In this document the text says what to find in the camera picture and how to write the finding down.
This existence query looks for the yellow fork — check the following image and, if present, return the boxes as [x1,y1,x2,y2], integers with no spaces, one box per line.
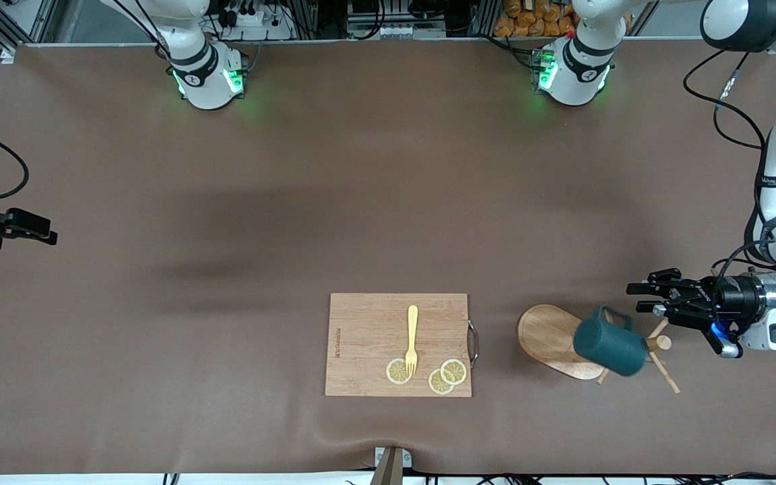
[405,305,420,377]

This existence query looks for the dark teal mug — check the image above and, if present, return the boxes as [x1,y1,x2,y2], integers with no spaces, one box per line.
[573,305,649,377]

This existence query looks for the white power strip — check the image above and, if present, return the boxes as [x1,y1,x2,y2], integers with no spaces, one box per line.
[199,3,294,41]

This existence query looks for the wooden mug tree rack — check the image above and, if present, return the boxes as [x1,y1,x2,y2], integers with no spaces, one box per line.
[517,304,682,395]

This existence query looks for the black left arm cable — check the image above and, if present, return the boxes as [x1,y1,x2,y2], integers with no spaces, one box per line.
[683,48,776,280]

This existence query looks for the wooden cutting board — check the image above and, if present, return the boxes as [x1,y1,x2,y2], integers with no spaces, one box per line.
[325,292,480,398]

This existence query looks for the aluminium frame profile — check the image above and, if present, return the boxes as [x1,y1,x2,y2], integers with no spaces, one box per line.
[0,0,65,55]

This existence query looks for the orange snack packets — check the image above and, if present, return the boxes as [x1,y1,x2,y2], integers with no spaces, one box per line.
[494,0,633,38]

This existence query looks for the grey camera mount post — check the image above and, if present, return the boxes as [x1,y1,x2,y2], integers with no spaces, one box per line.
[369,447,413,485]

